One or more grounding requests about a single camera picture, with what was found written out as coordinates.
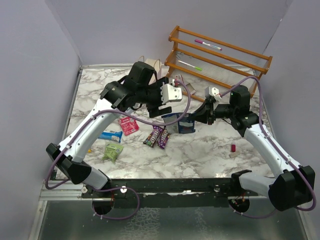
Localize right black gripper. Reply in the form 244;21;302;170
188;98;237;126

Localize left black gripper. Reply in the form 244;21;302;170
137;78;173;118

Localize blue Burts chips bag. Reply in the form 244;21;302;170
161;112;196;134

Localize purple m&m's packet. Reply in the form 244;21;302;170
143;125;164;148
157;127;171;149

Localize pink snack packet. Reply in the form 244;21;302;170
118;116;139;136

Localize blue white snack bar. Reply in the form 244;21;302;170
98;131;123;143

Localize pink paper bag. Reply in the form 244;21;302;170
138;55;169;80

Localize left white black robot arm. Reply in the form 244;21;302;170
45;61;172;198

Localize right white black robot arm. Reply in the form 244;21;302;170
193;85;315;212

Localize small red white box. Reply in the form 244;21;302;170
174;74;184;83

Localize small red cylinder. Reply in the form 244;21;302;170
230;144;236;152

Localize green tipped white pen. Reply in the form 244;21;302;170
178;60;203;71

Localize small beige block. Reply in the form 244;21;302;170
229;151;240;158

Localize wooden shelf rack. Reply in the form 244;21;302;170
164;25;273;89

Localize green snack packet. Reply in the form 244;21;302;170
102;143;124;163

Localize pink marker pen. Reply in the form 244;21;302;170
194;39;222;51

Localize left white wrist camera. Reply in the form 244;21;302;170
160;84;183;105

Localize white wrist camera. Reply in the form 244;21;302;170
160;84;183;105
204;86;222;102

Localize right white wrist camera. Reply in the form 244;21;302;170
204;86;222;102

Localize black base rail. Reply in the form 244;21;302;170
82;171;256;209

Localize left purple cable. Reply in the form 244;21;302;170
44;79;192;221

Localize aluminium frame rail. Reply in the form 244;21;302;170
38;179;88;201

